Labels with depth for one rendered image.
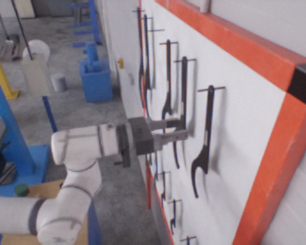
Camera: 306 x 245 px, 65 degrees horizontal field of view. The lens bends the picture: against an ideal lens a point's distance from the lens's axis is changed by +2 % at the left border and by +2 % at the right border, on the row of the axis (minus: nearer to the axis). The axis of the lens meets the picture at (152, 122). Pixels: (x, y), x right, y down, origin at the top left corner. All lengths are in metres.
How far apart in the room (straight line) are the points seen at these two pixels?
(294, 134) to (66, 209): 0.51
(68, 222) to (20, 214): 0.12
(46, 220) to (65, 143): 0.18
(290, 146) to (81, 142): 0.46
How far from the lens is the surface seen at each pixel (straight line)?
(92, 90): 4.97
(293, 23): 0.55
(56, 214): 0.63
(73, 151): 0.63
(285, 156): 0.53
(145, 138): 0.60
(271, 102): 0.54
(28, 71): 2.99
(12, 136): 3.27
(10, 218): 0.69
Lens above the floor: 2.56
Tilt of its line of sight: 36 degrees down
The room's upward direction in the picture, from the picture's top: 1 degrees counter-clockwise
